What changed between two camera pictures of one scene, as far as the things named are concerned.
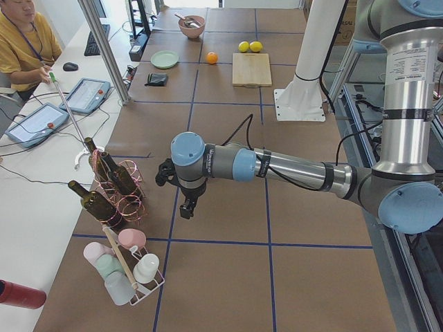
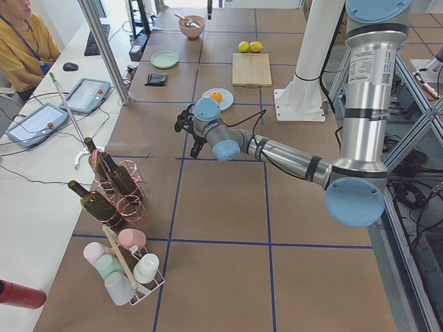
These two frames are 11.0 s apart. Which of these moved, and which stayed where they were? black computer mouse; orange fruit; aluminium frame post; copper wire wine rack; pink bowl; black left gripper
Moved: black left gripper; orange fruit
Stayed: black computer mouse; pink bowl; copper wire wine rack; aluminium frame post
